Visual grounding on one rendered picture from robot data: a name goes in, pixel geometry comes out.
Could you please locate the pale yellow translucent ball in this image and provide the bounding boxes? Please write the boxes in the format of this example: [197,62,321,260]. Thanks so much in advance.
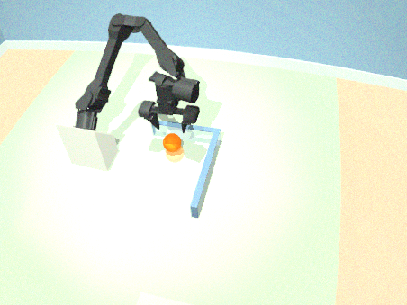
[165,144,185,163]

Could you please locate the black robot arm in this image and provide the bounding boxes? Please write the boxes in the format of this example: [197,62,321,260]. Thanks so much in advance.
[73,13,200,131]

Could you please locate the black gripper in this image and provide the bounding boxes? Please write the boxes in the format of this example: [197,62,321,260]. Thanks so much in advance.
[138,96,200,133]

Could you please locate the orange ball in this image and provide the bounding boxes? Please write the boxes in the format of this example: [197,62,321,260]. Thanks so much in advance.
[163,133,181,149]

